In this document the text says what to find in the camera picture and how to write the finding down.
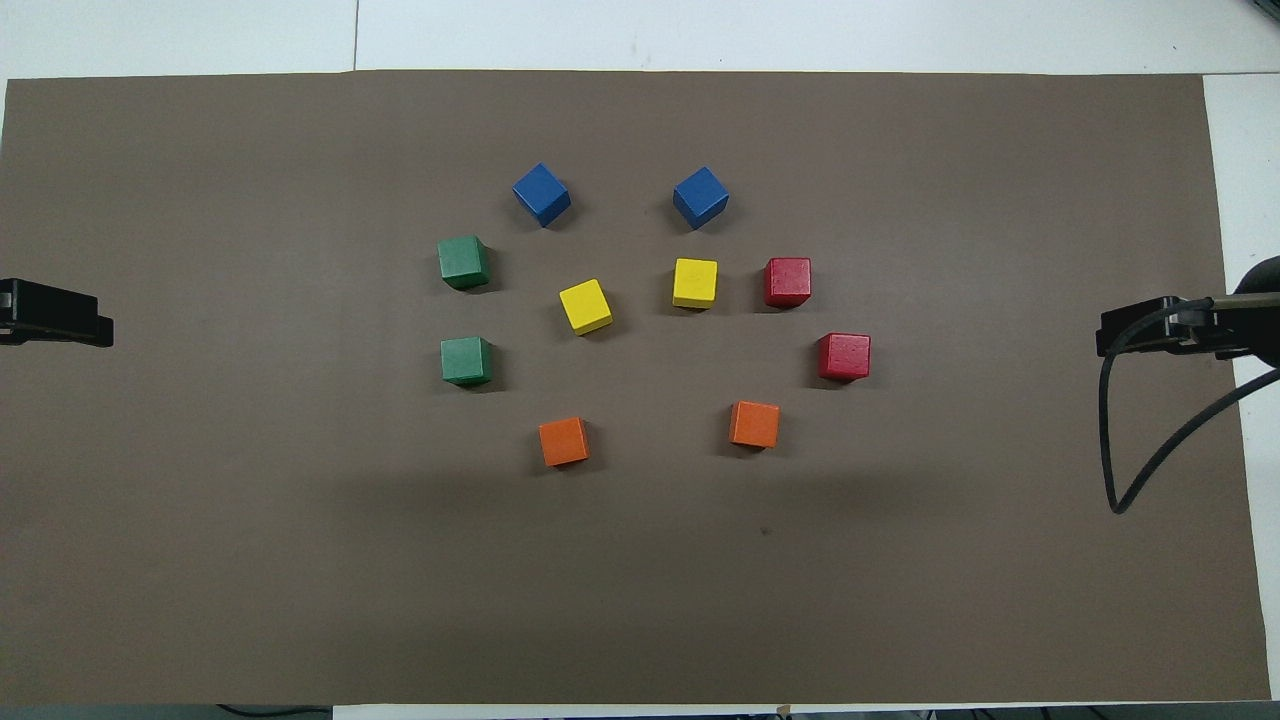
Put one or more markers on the blue wooden block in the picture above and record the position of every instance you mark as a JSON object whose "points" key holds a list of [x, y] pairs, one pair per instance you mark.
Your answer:
{"points": [[541, 193], [700, 195]]}

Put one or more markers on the red wooden block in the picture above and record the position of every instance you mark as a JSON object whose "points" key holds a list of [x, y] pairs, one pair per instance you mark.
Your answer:
{"points": [[787, 280], [844, 356]]}

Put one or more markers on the orange wooden block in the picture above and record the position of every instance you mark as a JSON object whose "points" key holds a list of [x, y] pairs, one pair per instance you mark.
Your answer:
{"points": [[754, 423], [563, 440]]}

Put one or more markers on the green wooden block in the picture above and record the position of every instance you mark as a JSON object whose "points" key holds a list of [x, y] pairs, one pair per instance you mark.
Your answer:
{"points": [[465, 360], [462, 260]]}

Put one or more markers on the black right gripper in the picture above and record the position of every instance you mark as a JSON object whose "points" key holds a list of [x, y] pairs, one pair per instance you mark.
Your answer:
{"points": [[1265, 335]]}

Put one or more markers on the yellow wooden block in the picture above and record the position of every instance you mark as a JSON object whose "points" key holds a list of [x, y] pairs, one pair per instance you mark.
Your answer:
{"points": [[585, 305], [694, 282]]}

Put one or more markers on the brown table mat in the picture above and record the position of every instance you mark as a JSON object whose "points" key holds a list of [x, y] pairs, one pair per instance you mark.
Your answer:
{"points": [[640, 560]]}

